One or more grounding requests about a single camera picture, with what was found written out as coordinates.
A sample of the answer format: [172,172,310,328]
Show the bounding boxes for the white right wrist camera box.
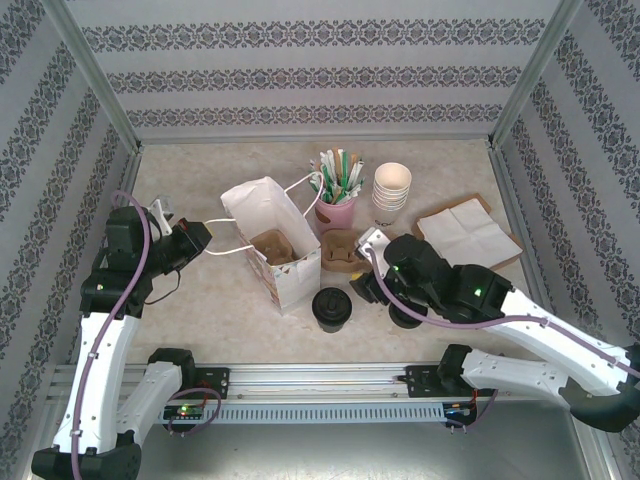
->
[356,226,394,264]

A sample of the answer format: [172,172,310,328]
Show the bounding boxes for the grey metal base plate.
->
[29,424,609,480]

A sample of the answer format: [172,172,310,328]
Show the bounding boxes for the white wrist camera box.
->
[148,198,176,236]
[356,226,394,264]

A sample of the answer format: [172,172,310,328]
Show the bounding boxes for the aluminium frame corner post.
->
[487,0,584,149]
[42,0,144,151]

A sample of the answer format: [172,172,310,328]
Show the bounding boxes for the brown pulp cup carrier stack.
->
[319,228,364,275]

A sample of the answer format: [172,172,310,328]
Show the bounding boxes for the perforated white cable duct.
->
[124,402,481,426]

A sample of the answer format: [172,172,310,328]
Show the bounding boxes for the aluminium frame side rail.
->
[487,142,616,480]

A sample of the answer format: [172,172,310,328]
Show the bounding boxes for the black lidded coffee cup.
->
[388,302,429,332]
[310,286,352,335]

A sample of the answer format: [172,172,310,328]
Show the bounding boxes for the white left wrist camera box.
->
[148,198,176,236]

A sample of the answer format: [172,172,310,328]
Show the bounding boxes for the stack of white paper cups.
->
[370,162,414,236]

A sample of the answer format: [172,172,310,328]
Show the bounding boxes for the aluminium mounting rail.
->
[49,363,586,401]

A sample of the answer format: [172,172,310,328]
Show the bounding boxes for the aluminium frame back rail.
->
[137,133,494,147]

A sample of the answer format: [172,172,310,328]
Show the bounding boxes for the animal print paper gift bag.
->
[202,172,324,317]

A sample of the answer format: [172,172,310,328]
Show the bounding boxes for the pink straw holder cup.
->
[314,192,359,239]

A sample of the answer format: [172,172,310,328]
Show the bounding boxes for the stack of white napkins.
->
[412,193,525,271]

